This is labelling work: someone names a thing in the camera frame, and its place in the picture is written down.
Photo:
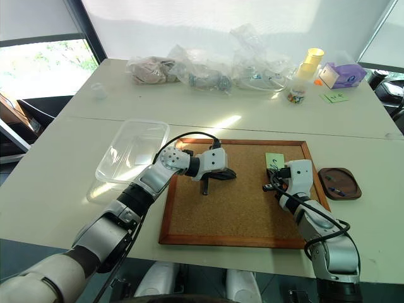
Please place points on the clear plastic box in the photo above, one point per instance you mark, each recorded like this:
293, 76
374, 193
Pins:
132, 151

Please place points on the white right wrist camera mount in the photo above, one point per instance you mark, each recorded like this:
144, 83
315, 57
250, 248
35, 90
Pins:
300, 176

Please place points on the dark low furniture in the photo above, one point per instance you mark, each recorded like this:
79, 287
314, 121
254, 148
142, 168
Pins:
28, 113

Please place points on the black window frame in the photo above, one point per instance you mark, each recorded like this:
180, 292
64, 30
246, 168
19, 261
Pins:
94, 39

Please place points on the green sticky note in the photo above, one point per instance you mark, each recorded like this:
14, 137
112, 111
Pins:
273, 159

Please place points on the plastic bag with pink contents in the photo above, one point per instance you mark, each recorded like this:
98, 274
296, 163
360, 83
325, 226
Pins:
151, 71

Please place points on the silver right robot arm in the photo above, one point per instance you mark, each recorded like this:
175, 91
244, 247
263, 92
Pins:
334, 249

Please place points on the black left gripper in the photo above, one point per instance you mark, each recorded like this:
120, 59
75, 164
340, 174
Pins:
217, 176

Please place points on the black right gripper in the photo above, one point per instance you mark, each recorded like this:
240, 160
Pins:
281, 184

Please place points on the green note with writing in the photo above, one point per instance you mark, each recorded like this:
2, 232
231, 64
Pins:
334, 98

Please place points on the plastic bag with grey contents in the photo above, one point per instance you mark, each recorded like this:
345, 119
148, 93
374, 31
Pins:
205, 77

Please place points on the clear jar of pushpins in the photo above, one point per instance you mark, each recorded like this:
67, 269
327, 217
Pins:
296, 93

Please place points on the small orange object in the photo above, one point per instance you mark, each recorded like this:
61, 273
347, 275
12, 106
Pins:
317, 82

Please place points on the green pushpin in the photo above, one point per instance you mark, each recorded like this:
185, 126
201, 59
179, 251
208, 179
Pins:
329, 178

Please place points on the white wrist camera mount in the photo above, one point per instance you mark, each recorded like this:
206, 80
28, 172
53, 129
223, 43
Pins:
214, 159
300, 176

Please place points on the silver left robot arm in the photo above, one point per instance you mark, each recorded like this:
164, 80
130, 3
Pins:
104, 233

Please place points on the plastic bag with white tubing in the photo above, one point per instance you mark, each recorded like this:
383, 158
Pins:
259, 67

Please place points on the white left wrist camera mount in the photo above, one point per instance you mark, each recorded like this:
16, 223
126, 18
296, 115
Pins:
214, 159

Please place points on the wood-framed cork board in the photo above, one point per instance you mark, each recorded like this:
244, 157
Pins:
233, 214

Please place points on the small clear plastic cup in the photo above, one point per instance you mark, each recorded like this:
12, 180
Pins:
99, 91

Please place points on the dark wooden tray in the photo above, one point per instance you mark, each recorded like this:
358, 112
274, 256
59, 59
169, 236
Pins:
342, 180

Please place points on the white rounded robot shell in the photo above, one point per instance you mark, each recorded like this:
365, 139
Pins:
158, 279
243, 285

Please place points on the grey window frame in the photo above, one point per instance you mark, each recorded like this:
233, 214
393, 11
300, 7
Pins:
378, 65

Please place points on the yellow cups stack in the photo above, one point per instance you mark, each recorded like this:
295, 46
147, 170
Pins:
315, 56

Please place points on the purple tissue box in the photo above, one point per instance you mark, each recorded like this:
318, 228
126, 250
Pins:
345, 75

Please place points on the yellow paper cup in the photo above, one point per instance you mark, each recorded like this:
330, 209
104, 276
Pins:
306, 72

